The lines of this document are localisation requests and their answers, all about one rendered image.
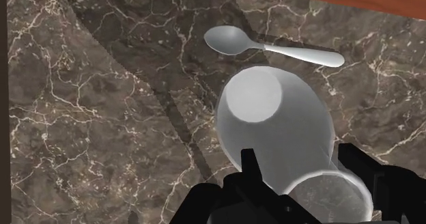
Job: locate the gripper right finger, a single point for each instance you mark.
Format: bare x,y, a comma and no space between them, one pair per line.
392,186

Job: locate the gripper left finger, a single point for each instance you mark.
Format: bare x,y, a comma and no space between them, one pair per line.
248,186

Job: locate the white cup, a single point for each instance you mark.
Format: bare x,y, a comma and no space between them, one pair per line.
283,133

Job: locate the white spoon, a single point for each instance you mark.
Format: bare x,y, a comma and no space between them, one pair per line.
233,41

